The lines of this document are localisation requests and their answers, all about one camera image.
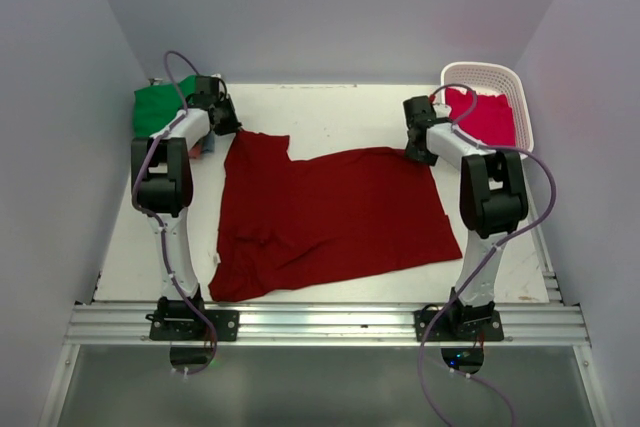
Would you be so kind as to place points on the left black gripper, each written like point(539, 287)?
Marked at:
point(233, 125)

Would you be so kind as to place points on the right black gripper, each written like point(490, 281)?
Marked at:
point(428, 158)

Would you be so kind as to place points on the dark red t-shirt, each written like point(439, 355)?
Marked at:
point(290, 224)

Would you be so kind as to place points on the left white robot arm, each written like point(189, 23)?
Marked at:
point(162, 189)

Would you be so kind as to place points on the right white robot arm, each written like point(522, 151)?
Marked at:
point(492, 203)

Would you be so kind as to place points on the pink folded t-shirt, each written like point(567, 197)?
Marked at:
point(196, 151)

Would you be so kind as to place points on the green folded t-shirt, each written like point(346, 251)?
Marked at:
point(154, 107)

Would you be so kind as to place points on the magenta t-shirt in basket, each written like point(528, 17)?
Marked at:
point(491, 121)

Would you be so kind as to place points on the white plastic basket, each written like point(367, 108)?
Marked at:
point(493, 80)

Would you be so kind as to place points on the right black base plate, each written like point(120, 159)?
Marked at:
point(459, 324)

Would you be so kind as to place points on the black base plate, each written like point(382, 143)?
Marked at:
point(459, 324)
point(220, 324)

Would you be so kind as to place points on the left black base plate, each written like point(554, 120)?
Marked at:
point(220, 324)

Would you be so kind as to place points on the aluminium mounting rail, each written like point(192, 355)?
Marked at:
point(338, 324)

